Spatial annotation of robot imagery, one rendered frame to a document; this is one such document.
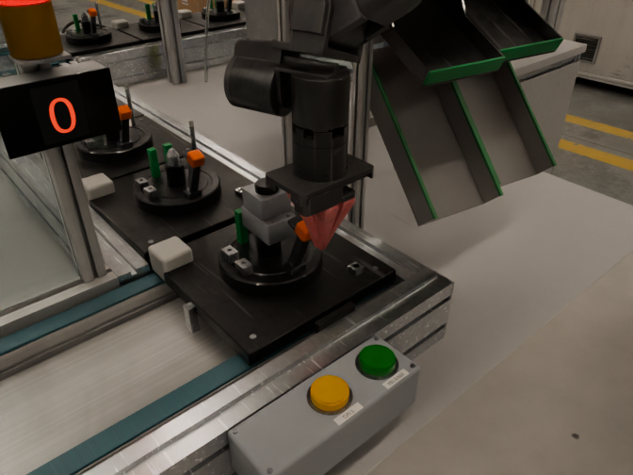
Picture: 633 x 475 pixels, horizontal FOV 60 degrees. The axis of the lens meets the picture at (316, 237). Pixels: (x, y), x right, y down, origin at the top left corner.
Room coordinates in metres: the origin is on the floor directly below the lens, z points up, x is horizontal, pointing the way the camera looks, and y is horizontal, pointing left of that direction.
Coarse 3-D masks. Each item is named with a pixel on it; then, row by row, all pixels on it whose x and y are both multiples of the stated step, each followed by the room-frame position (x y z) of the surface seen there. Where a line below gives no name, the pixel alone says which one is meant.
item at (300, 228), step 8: (296, 224) 0.55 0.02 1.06; (304, 224) 0.54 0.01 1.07; (296, 232) 0.54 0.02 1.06; (304, 232) 0.53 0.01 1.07; (296, 240) 0.55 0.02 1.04; (304, 240) 0.53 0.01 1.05; (296, 248) 0.55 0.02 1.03; (304, 248) 0.55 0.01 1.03; (296, 256) 0.55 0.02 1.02; (296, 264) 0.55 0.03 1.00
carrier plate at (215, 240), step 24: (192, 240) 0.66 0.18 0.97; (216, 240) 0.66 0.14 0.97; (336, 240) 0.66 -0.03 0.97; (192, 264) 0.60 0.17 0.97; (216, 264) 0.60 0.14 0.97; (336, 264) 0.60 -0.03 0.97; (384, 264) 0.60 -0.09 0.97; (192, 288) 0.55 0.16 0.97; (216, 288) 0.55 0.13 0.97; (312, 288) 0.55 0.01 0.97; (336, 288) 0.55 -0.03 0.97; (360, 288) 0.55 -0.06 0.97; (216, 312) 0.50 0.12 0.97; (240, 312) 0.50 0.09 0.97; (264, 312) 0.50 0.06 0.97; (288, 312) 0.50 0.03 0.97; (312, 312) 0.50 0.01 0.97; (240, 336) 0.46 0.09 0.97; (264, 336) 0.46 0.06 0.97; (288, 336) 0.47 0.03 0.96
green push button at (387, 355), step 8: (376, 344) 0.45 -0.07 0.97; (360, 352) 0.43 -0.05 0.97; (368, 352) 0.43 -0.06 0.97; (376, 352) 0.43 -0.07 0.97; (384, 352) 0.43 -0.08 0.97; (392, 352) 0.43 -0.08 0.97; (360, 360) 0.42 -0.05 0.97; (368, 360) 0.42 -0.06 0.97; (376, 360) 0.42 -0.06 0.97; (384, 360) 0.42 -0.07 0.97; (392, 360) 0.42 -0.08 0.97; (368, 368) 0.41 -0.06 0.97; (376, 368) 0.41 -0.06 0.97; (384, 368) 0.41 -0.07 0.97; (392, 368) 0.42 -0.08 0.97
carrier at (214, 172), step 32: (192, 128) 0.85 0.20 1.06; (96, 192) 0.78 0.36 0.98; (128, 192) 0.80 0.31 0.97; (160, 192) 0.76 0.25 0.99; (192, 192) 0.75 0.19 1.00; (224, 192) 0.80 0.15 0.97; (128, 224) 0.70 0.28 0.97; (160, 224) 0.70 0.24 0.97; (192, 224) 0.70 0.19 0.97; (224, 224) 0.71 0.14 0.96
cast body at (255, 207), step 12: (264, 180) 0.61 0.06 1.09; (252, 192) 0.59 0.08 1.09; (264, 192) 0.59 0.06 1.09; (276, 192) 0.59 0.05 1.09; (252, 204) 0.59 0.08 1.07; (264, 204) 0.57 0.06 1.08; (276, 204) 0.58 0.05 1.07; (288, 204) 0.60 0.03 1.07; (252, 216) 0.59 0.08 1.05; (264, 216) 0.57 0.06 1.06; (276, 216) 0.59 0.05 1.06; (288, 216) 0.59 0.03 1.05; (252, 228) 0.59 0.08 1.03; (264, 228) 0.57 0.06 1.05; (276, 228) 0.57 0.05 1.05; (288, 228) 0.58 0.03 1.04; (264, 240) 0.57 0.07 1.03; (276, 240) 0.57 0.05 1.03
